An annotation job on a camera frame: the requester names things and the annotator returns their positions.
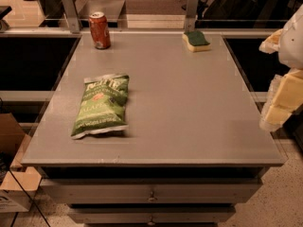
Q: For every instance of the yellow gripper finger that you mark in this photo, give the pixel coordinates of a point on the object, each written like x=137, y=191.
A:
x=271, y=43
x=285, y=96

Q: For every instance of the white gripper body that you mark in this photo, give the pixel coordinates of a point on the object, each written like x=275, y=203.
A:
x=293, y=43

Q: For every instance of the green and yellow sponge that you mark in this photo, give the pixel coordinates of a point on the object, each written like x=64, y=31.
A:
x=196, y=41

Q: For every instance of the green jalapeno chip bag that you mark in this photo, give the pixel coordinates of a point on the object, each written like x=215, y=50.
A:
x=103, y=105

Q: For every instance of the upper cabinet drawer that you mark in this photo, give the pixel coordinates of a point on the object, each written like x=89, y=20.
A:
x=73, y=191

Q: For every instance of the cabinet drawer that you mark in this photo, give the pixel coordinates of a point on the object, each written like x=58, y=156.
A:
x=73, y=191
x=152, y=214

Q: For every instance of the orange soda can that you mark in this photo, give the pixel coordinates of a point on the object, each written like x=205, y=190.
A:
x=99, y=30

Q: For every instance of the lower cabinet drawer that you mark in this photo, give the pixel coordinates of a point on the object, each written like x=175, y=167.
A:
x=152, y=214

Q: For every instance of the cardboard box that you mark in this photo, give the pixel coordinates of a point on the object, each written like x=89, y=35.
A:
x=19, y=183

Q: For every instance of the right metal bracket post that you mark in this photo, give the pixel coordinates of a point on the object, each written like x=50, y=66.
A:
x=191, y=12

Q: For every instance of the metal bracket post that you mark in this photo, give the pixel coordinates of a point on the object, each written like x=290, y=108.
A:
x=71, y=16
x=191, y=12

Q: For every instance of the left metal bracket post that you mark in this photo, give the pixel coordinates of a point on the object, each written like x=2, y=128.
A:
x=71, y=16

